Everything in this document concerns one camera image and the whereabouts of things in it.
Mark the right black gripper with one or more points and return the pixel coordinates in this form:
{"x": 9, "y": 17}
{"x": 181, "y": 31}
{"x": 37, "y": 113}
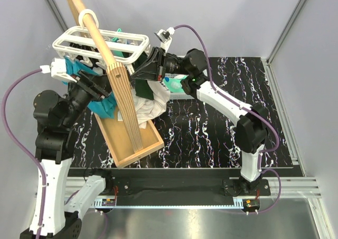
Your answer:
{"x": 149, "y": 69}

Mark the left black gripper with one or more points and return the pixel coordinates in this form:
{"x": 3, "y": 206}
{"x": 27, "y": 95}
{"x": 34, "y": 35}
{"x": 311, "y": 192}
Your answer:
{"x": 86, "y": 82}

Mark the white plastic clip hanger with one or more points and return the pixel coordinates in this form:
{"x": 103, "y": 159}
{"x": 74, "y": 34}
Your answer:
{"x": 89, "y": 41}

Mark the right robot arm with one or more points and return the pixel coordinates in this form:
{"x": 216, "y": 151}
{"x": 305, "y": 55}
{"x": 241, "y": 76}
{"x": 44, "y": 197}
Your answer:
{"x": 250, "y": 133}

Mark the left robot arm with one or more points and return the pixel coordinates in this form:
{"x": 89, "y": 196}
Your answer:
{"x": 54, "y": 150}

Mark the teal cloth garment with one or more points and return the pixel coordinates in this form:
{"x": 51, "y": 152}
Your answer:
{"x": 104, "y": 108}

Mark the green white sock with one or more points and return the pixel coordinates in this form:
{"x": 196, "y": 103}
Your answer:
{"x": 150, "y": 100}

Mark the grey plastic basket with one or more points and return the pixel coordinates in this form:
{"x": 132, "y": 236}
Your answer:
{"x": 179, "y": 95}

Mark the wooden tray base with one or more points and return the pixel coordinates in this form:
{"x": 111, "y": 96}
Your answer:
{"x": 120, "y": 145}

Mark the black marbled mat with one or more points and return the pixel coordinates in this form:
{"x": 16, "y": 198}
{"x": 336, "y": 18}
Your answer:
{"x": 201, "y": 132}

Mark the wooden pole stand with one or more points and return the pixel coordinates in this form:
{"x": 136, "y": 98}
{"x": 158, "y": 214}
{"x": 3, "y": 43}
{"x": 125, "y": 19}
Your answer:
{"x": 117, "y": 76}

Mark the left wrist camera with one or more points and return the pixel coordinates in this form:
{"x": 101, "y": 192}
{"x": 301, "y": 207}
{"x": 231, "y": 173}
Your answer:
{"x": 58, "y": 70}

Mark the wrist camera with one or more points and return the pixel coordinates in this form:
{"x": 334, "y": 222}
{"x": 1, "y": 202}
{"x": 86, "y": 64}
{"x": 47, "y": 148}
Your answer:
{"x": 58, "y": 70}
{"x": 165, "y": 37}

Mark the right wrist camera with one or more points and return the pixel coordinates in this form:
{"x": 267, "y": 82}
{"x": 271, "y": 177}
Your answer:
{"x": 165, "y": 37}

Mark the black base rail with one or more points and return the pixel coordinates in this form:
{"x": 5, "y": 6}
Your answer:
{"x": 131, "y": 181}

